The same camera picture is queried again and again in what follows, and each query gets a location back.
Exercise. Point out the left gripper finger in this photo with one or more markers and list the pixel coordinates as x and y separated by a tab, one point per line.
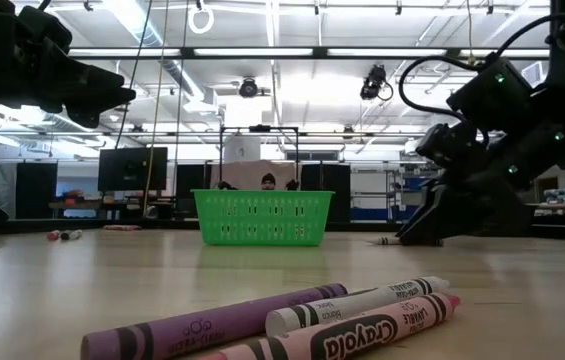
89	117
92	90

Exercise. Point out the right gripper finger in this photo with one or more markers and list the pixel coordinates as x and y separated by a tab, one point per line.
422	210
477	215

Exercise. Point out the purple crayon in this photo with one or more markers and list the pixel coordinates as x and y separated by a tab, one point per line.
202	325

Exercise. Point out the black monitor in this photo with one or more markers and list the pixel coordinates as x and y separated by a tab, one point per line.
132	170

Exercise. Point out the black panel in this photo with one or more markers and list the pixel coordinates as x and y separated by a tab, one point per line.
189	177
37	190
342	200

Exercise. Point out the overhead rig light bar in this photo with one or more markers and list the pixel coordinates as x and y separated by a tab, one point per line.
187	52

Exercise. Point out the white cylinder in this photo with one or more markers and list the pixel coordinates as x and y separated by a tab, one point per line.
242	150

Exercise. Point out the person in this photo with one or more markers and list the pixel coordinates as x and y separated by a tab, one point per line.
268	182

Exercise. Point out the green plastic basket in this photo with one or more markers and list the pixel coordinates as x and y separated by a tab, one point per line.
262	217

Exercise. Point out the brown panel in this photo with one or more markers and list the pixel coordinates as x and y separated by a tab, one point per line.
242	175

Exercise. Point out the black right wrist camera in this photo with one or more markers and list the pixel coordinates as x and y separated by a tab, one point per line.
449	147

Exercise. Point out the round black ceiling camera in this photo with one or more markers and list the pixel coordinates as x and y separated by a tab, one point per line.
248	88

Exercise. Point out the black far station frame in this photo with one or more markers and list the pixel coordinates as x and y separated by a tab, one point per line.
259	128

